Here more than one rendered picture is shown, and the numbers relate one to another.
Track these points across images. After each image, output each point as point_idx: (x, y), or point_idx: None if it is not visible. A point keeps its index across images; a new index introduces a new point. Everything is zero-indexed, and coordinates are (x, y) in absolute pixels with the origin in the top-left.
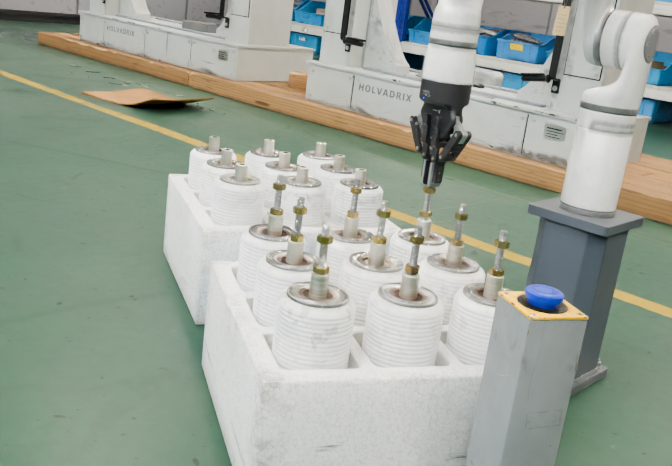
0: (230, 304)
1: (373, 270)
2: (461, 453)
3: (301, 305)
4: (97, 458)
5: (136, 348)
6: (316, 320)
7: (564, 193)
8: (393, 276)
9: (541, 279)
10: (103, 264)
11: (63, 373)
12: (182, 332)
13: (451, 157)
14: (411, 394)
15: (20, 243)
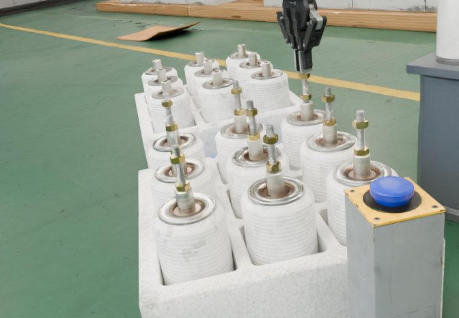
0: (141, 213)
1: (250, 166)
2: None
3: (167, 224)
4: None
5: (109, 242)
6: (182, 237)
7: (438, 48)
8: None
9: (429, 128)
10: (101, 170)
11: (49, 276)
12: None
13: (314, 43)
14: (290, 287)
15: (48, 164)
